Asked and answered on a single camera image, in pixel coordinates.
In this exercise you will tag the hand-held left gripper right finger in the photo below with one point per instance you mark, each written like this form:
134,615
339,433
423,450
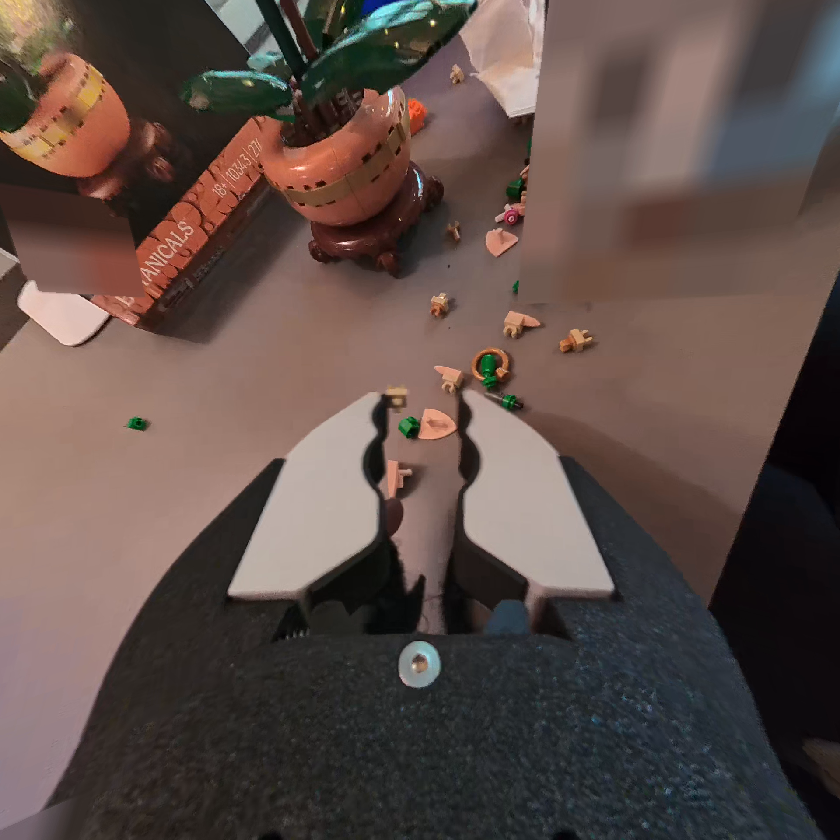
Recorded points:
525,512

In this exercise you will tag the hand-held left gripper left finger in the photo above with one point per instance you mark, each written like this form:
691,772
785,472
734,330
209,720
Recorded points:
315,512

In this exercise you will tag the small green brick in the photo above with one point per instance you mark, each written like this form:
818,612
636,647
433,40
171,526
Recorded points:
408,426

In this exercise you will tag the small tan toy brick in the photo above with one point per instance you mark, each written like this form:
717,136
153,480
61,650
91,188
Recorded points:
396,397

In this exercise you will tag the pile of small toy bricks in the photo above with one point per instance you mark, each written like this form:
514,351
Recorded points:
502,244

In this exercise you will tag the pale pink clip brick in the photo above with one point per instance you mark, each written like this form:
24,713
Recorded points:
395,479

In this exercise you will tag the green bar brick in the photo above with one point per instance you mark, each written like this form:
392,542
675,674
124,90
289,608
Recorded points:
508,400

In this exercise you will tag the green round stud brick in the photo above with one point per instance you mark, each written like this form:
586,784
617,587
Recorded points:
136,424

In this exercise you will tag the toy brick potted plant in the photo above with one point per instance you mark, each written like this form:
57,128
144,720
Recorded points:
341,184

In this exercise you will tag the orange toy brick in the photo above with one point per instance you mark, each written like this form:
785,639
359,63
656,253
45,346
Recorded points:
417,113

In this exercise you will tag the tan stud brick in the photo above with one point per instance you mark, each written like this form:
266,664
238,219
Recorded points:
457,74

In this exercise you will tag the black toy set box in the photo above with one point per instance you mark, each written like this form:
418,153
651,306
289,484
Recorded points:
164,85

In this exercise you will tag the white paper bag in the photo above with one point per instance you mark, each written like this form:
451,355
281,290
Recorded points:
505,59

